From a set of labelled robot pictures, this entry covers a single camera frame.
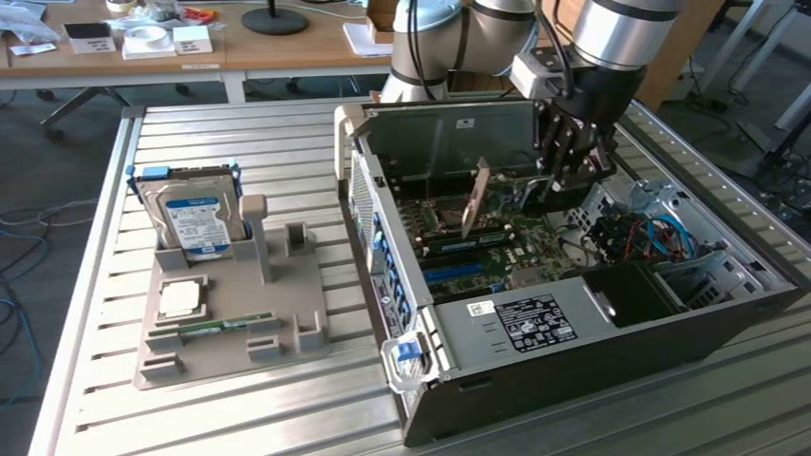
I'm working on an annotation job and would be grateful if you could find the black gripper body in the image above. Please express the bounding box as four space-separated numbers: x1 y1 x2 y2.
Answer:
545 60 649 143

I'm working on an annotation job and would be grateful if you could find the black graphics card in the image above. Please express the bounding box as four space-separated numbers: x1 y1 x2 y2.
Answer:
461 155 605 239

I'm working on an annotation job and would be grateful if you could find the metal CPU socket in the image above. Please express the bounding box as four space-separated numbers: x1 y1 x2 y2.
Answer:
421 199 474 234

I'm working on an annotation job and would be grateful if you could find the green motherboard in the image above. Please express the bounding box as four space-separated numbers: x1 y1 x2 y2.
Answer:
395 175 610 303

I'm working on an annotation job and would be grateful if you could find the silver disk bay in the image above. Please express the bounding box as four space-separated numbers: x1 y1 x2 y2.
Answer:
651 244 773 313

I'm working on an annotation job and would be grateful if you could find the blue expansion slot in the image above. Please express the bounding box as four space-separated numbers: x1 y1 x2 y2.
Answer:
422 263 483 282

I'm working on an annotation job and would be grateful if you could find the white paper stack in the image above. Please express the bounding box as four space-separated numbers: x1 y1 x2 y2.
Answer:
342 22 394 58

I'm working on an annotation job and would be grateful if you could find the brown cardboard box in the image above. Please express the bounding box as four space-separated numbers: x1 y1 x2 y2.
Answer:
366 0 398 34

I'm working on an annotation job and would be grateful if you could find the grey power supply unit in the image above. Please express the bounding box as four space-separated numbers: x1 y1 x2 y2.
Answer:
430 277 621 371

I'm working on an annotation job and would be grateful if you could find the wooden desk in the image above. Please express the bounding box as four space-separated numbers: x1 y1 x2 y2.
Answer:
0 0 559 104

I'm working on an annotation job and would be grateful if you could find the grey PC case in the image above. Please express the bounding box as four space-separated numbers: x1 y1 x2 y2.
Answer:
334 97 806 447

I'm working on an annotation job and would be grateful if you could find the black lamp base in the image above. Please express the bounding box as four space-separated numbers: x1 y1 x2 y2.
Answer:
241 0 311 35

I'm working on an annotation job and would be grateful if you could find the blue case release latch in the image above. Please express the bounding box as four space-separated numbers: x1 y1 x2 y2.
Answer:
391 334 423 367

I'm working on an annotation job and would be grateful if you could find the grey plastic parts rack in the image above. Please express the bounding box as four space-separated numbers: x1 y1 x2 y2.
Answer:
131 194 338 391

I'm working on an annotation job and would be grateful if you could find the hard disk with blue carrier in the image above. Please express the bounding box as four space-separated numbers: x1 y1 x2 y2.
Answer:
126 163 249 262

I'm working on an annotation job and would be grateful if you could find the small white box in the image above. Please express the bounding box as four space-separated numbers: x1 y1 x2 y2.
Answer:
171 26 214 55

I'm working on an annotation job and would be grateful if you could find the flat white box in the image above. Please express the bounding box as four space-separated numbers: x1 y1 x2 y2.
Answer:
120 35 179 61

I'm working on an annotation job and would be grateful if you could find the white tape roll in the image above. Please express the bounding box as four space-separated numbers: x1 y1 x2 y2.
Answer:
123 26 167 51

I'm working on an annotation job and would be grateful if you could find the silver CPU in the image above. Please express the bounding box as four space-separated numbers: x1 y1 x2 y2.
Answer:
158 282 205 319

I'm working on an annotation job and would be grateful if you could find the black and white box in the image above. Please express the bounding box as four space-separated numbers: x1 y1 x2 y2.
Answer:
63 22 116 54

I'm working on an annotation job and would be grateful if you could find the clear plastic bag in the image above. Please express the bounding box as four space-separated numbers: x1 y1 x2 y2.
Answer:
0 0 63 44

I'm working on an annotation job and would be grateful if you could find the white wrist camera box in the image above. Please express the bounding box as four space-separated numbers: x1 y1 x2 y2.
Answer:
511 47 571 99

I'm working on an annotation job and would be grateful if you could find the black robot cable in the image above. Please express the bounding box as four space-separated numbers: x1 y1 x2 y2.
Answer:
535 0 579 96

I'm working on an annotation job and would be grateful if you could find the blue disk wire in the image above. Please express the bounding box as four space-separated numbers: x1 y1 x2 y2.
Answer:
637 213 698 262

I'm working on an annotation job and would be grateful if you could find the white floor cable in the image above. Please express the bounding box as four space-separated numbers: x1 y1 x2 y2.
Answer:
0 199 96 229

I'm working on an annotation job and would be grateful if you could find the blue floor cable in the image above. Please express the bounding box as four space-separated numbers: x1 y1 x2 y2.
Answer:
0 227 50 409

